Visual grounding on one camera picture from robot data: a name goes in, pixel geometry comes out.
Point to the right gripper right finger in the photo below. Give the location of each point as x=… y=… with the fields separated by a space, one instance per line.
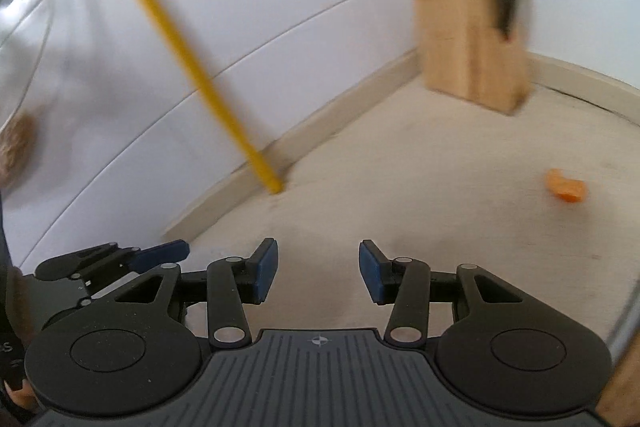
x=403 y=283

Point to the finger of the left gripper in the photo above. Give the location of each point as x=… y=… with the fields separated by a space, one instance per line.
x=149 y=258
x=83 y=262

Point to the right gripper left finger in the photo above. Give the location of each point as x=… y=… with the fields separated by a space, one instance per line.
x=232 y=283

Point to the person's left hand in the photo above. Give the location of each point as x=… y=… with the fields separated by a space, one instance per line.
x=23 y=397

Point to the yellow pipe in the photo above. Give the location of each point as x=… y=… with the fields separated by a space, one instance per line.
x=185 y=55

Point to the hanging bag of grains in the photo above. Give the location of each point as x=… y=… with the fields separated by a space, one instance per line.
x=18 y=140

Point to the small orange peel scrap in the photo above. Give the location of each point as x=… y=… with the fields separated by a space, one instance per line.
x=566 y=189

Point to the wooden knife block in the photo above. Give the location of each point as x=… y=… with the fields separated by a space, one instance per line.
x=463 y=53

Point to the wooden cutting board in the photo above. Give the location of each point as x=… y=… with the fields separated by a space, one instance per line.
x=620 y=401

